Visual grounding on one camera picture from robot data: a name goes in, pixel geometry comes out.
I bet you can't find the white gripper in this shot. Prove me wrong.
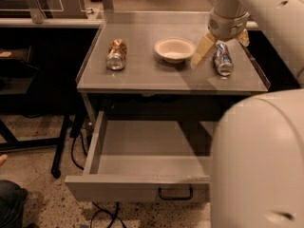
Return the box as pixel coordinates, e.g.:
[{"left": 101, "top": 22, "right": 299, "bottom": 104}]
[{"left": 190, "top": 9, "right": 250, "bottom": 69}]

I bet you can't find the blue silver redbull can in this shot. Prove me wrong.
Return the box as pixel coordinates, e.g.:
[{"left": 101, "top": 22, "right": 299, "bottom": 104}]
[{"left": 213, "top": 43, "right": 234, "bottom": 77}]

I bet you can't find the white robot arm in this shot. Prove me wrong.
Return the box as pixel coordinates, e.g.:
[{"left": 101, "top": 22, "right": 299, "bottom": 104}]
[{"left": 191, "top": 0, "right": 304, "bottom": 228}]

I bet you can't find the grey cabinet with glass top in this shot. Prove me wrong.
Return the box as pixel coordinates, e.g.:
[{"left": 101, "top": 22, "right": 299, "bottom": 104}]
[{"left": 77, "top": 11, "right": 270, "bottom": 122}]

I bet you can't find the gold brown soda can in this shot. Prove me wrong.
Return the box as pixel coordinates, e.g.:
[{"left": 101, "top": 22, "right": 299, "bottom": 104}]
[{"left": 106, "top": 39, "right": 127, "bottom": 70}]

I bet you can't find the open grey top drawer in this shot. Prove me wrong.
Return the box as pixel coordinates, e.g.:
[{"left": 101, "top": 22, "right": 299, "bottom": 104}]
[{"left": 66, "top": 112, "right": 216, "bottom": 202}]

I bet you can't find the white paper bowl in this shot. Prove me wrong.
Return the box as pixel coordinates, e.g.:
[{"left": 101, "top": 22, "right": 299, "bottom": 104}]
[{"left": 154, "top": 37, "right": 196, "bottom": 64}]

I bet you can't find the person's leg in jeans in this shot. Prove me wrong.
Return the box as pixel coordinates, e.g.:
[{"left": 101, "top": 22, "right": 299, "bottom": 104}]
[{"left": 0, "top": 180, "right": 29, "bottom": 228}]

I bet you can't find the black metal drawer handle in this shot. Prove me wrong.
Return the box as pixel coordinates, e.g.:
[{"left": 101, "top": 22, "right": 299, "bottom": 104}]
[{"left": 158, "top": 187, "right": 194, "bottom": 201}]

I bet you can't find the black metal table frame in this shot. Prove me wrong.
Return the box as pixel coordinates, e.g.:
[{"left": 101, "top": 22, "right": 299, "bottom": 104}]
[{"left": 0, "top": 46, "right": 72, "bottom": 180}]

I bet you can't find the black floor cable left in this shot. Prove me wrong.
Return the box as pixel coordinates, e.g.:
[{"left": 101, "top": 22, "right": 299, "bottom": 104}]
[{"left": 70, "top": 123, "right": 128, "bottom": 228}]

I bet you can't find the white horizontal rail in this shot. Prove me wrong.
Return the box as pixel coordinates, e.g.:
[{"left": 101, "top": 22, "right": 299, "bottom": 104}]
[{"left": 0, "top": 17, "right": 260, "bottom": 32}]

